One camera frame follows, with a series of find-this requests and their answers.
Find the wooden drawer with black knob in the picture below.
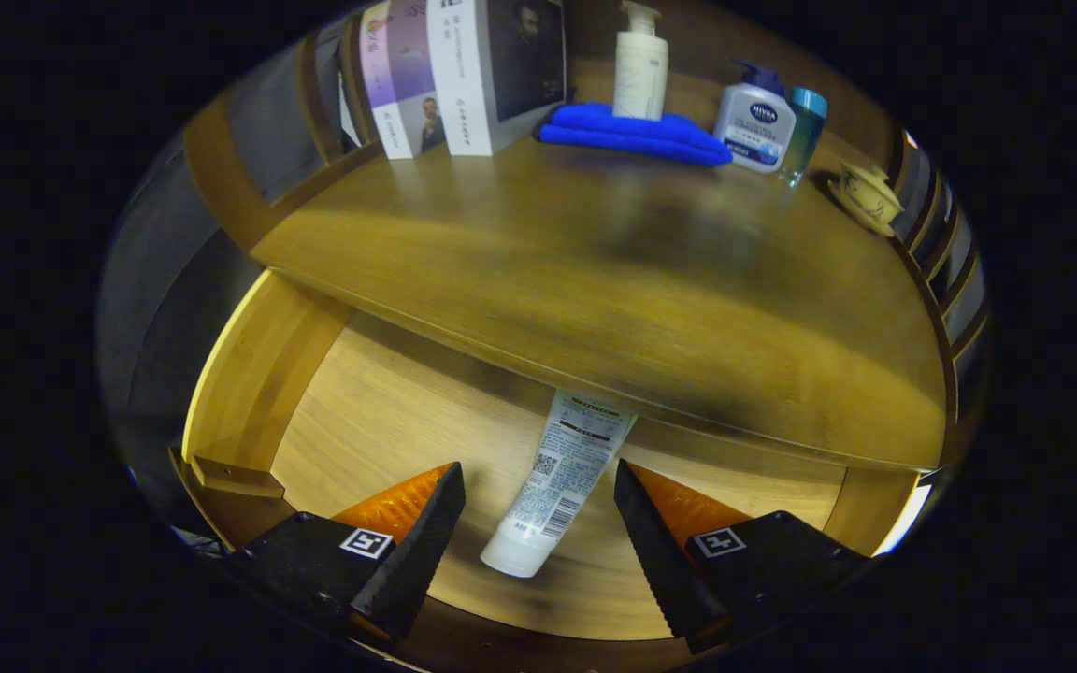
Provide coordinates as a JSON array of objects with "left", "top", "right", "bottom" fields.
[{"left": 169, "top": 269, "right": 923, "bottom": 669}]

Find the wooden countertop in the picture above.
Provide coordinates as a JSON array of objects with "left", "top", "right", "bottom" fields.
[{"left": 251, "top": 126, "right": 951, "bottom": 471}]

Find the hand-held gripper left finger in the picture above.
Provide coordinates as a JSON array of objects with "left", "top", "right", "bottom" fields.
[{"left": 225, "top": 462, "right": 467, "bottom": 644}]

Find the white flat surface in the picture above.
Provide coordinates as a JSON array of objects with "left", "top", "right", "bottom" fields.
[{"left": 873, "top": 481, "right": 934, "bottom": 558}]

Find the brown wooden cabinet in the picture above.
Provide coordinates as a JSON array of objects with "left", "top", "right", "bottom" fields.
[{"left": 179, "top": 0, "right": 993, "bottom": 487}]

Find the blue folded cloth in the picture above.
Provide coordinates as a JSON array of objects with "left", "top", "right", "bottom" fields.
[{"left": 538, "top": 102, "right": 734, "bottom": 168}]

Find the teal bottle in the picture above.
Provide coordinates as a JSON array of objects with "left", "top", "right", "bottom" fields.
[{"left": 779, "top": 87, "right": 829, "bottom": 188}]

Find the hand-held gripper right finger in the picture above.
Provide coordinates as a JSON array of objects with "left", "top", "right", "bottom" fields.
[{"left": 613, "top": 459, "right": 871, "bottom": 655}]

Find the white book with dark cover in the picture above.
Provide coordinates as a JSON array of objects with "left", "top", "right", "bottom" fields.
[{"left": 425, "top": 0, "right": 567, "bottom": 157}]

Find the white bottle with blue cap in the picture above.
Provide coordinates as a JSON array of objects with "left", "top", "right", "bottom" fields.
[{"left": 713, "top": 61, "right": 797, "bottom": 175}]

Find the white pump bottle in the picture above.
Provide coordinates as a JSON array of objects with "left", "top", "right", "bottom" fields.
[{"left": 612, "top": 0, "right": 669, "bottom": 122}]

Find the black backdrop cloth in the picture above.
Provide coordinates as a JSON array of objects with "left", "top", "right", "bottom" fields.
[{"left": 99, "top": 37, "right": 352, "bottom": 496}]

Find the beige lidded teacup with saucer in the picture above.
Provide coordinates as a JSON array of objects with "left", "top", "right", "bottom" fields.
[{"left": 828, "top": 161, "right": 905, "bottom": 237}]

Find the purple book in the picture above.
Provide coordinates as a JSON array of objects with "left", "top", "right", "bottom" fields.
[{"left": 358, "top": 0, "right": 448, "bottom": 161}]

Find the white squeeze tube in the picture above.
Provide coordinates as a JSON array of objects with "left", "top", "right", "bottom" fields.
[{"left": 481, "top": 388, "right": 639, "bottom": 579}]

